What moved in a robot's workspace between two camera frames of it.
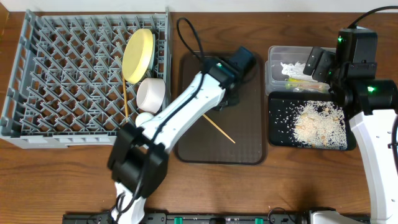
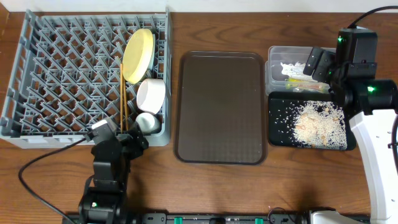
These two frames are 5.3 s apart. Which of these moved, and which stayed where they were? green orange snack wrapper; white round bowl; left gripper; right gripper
Moved: left gripper
Stayed: right gripper; white round bowl; green orange snack wrapper
